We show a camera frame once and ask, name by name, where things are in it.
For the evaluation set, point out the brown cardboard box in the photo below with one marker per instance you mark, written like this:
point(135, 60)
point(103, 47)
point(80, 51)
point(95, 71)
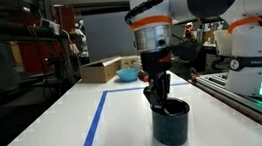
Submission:
point(99, 72)

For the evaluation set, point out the dark teal enamel mug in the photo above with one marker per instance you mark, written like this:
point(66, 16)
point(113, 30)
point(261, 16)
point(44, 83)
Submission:
point(171, 128)

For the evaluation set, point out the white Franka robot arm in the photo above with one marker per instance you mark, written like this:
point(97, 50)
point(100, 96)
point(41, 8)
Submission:
point(252, 51)

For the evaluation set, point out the white outlet box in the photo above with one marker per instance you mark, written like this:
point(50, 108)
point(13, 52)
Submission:
point(131, 62)

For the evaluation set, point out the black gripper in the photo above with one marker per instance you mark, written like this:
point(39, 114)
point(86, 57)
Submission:
point(155, 61)

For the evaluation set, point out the light blue bowl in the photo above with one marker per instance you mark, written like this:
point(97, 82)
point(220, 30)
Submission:
point(128, 75)

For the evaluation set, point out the red cabinet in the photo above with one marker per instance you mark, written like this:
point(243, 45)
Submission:
point(31, 51)

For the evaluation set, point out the small red object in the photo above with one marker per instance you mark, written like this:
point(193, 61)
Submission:
point(143, 76)

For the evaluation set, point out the blue tape line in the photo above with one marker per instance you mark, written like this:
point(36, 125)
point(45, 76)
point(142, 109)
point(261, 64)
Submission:
point(91, 131)

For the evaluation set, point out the aluminium rail frame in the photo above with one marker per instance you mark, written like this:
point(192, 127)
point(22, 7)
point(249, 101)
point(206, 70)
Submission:
point(242, 103)

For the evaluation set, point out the white plastic container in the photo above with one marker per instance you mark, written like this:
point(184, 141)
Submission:
point(223, 43)

